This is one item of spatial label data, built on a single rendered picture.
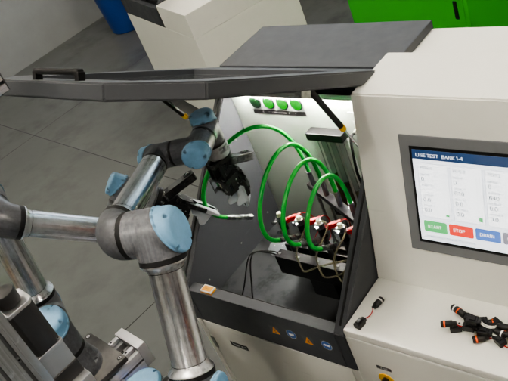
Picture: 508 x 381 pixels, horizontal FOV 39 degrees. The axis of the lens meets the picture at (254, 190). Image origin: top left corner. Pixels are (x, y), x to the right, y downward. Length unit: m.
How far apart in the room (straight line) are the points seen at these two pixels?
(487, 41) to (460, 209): 0.54
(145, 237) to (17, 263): 0.66
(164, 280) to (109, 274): 2.87
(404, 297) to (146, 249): 0.83
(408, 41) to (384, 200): 0.51
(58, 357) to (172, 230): 0.51
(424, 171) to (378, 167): 0.15
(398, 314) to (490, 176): 0.50
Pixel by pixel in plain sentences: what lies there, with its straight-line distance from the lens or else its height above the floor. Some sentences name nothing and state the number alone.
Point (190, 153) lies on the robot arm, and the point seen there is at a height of 1.57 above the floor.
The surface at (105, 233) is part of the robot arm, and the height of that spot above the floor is 1.62.
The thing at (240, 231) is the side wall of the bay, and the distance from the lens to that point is 2.69.
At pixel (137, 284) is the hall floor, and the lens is 4.35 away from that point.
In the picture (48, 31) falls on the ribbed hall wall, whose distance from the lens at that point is 9.02.
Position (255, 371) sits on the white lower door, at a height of 0.56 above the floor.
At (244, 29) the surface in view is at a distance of 5.14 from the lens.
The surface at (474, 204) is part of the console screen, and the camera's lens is 1.93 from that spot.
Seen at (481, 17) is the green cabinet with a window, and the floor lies 0.44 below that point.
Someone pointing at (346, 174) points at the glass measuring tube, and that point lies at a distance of 2.47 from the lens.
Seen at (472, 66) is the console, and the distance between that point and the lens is 1.95.
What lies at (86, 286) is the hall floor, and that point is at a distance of 4.59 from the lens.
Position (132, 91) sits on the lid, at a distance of 1.53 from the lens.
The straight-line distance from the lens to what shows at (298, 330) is 2.27.
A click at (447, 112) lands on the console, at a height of 1.51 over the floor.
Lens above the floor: 2.49
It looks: 33 degrees down
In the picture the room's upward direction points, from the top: 24 degrees counter-clockwise
